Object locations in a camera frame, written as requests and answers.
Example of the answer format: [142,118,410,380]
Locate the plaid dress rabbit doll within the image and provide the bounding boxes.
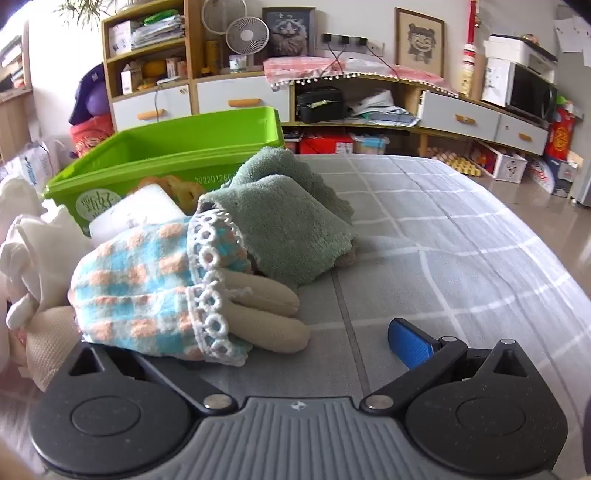
[68,209,310,367]

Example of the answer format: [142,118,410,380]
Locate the green terry towel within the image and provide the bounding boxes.
[197,147,356,289]

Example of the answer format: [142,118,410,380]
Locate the white cloth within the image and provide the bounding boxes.
[1,177,92,331]

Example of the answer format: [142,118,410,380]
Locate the grey checked tablecloth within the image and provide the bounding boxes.
[200,155,590,479]

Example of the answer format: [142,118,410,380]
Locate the yellow egg tray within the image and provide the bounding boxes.
[426,147,482,178]

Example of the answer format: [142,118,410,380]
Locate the white patterned box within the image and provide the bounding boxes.
[469,141,528,184]

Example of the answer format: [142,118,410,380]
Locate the red box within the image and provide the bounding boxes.
[298,133,355,155]

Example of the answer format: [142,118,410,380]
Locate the long wooden tv stand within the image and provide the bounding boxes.
[271,73,548,156]

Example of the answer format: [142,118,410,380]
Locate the green plastic bin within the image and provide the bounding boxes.
[43,107,284,233]

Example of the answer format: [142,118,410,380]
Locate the black bag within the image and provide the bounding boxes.
[295,87,348,124]

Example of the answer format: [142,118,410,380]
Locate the black microwave oven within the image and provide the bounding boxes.
[482,58,557,122]

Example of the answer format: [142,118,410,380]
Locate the white paper shopping bag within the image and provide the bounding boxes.
[1,138,63,193]

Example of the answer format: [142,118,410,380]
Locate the red printed bucket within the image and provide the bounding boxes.
[70,114,114,157]

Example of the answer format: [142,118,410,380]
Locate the wooden drawer cabinet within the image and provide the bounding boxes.
[190,72,294,123]

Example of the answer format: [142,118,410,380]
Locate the framed cartoon girl picture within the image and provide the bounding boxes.
[394,7,446,77]

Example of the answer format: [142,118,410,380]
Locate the white printer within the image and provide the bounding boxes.
[483,34,558,83]

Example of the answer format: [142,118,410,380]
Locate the pink checked cloth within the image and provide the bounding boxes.
[263,57,460,98]

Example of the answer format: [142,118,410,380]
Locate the wooden shelf cabinet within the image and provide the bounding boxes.
[101,1,204,132]

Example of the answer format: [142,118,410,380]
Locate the framed cat picture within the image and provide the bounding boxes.
[262,6,317,58]

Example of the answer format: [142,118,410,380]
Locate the small white desk fan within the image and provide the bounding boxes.
[225,16,270,65]

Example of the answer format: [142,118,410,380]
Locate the stack of papers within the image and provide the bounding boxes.
[131,10,185,50]

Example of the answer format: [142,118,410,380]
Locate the large white fan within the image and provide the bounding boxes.
[201,0,247,35]

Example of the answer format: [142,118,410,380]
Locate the potted green plant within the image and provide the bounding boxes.
[57,0,153,27]

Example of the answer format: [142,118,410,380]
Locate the wall power strip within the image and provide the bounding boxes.
[317,33,385,56]

